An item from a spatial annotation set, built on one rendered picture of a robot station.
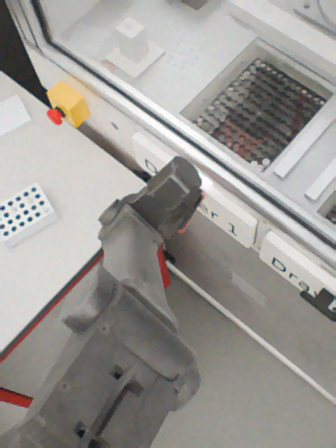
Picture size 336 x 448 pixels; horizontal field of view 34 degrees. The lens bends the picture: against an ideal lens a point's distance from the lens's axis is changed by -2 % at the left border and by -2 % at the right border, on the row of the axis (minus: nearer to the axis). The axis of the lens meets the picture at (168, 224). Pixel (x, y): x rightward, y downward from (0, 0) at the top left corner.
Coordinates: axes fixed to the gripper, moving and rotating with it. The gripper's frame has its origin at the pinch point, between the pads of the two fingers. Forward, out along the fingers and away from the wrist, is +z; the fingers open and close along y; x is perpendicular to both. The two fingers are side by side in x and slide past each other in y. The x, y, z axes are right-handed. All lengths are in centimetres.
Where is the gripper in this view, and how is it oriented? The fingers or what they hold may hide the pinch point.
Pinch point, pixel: (195, 199)
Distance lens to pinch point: 99.8
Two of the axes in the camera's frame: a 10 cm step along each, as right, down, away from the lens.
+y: 4.8, -7.8, -4.1
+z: 4.9, -1.4, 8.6
